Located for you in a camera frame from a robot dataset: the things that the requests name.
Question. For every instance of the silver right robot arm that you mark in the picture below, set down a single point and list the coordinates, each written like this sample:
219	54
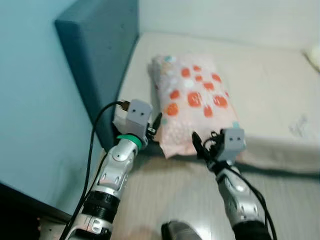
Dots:
235	195

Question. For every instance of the grey robot right leg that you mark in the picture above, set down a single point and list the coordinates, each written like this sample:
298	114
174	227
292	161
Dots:
180	232

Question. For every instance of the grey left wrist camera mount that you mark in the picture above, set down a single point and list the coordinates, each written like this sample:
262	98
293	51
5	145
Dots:
137	114

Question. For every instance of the blue padded headboard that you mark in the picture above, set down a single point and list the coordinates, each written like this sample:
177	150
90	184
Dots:
100	50

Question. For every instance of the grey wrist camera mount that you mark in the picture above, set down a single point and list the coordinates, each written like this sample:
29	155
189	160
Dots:
233	141
137	114

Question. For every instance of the black door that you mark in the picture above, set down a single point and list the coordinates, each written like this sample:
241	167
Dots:
15	215

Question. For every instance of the cream cartoon print blanket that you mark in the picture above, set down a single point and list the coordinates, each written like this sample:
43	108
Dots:
315	56

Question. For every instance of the pink pillow orange spots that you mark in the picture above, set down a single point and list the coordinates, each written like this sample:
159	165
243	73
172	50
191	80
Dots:
195	100

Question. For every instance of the beige mattress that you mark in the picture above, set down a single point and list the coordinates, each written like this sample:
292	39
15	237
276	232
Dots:
270	90

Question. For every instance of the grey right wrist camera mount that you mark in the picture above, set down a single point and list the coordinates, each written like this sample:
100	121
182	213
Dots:
233	141

